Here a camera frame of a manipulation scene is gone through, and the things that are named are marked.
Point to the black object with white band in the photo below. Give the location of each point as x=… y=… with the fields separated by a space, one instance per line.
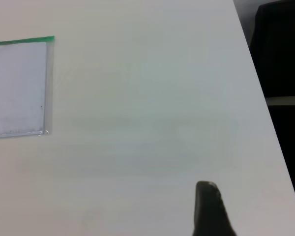
x=280 y=49

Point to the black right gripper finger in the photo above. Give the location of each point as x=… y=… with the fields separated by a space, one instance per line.
x=209 y=214

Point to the clear zip bag green strip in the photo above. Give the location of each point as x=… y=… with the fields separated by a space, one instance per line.
x=27 y=40

